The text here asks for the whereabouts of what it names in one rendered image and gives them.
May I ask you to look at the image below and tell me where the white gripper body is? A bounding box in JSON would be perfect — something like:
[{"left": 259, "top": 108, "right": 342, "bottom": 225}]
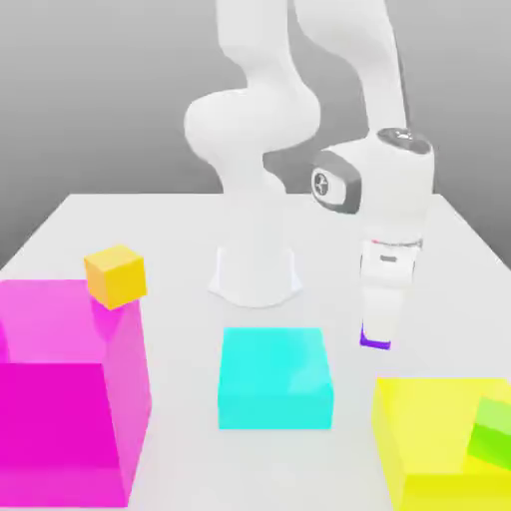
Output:
[{"left": 360, "top": 285, "right": 405, "bottom": 344}]

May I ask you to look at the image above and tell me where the small purple cube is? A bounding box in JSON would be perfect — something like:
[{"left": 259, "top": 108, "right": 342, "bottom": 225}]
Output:
[{"left": 358, "top": 321, "right": 392, "bottom": 351}]

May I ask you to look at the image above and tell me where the small green cube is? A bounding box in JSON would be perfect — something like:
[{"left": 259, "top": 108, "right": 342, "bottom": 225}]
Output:
[{"left": 466, "top": 395, "right": 511, "bottom": 473}]

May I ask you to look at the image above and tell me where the small orange cube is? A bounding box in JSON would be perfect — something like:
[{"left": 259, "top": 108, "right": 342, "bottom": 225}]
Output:
[{"left": 83, "top": 244, "right": 149, "bottom": 311}]

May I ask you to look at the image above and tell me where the large yellow box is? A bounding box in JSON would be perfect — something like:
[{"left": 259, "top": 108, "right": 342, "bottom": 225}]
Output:
[{"left": 370, "top": 376, "right": 511, "bottom": 511}]

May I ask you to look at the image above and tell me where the large cyan box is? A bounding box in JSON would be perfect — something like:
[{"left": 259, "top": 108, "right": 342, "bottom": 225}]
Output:
[{"left": 217, "top": 326, "right": 335, "bottom": 431}]

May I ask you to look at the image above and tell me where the large magenta box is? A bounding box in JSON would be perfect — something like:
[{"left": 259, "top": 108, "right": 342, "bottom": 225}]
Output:
[{"left": 0, "top": 278, "right": 154, "bottom": 509}]

